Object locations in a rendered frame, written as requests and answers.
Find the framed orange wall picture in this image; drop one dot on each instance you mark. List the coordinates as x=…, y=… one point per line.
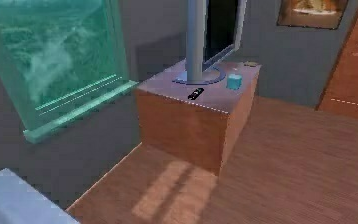
x=312, y=12

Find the small brown flat dish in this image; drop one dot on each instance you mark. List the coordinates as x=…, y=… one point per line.
x=251, y=63

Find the brown wooden stand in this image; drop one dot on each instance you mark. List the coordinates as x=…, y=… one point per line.
x=190, y=130

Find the pale grey bed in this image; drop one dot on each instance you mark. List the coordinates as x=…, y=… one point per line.
x=17, y=200

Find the teal cup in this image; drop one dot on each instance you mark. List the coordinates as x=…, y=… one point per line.
x=234, y=82

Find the grey television set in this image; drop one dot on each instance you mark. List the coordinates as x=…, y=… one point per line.
x=197, y=43

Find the green glass window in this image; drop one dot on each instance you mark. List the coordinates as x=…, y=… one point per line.
x=58, y=55

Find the brown wooden room door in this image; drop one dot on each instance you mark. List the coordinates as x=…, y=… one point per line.
x=350, y=73

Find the black remote control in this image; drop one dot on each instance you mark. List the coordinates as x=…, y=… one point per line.
x=196, y=93

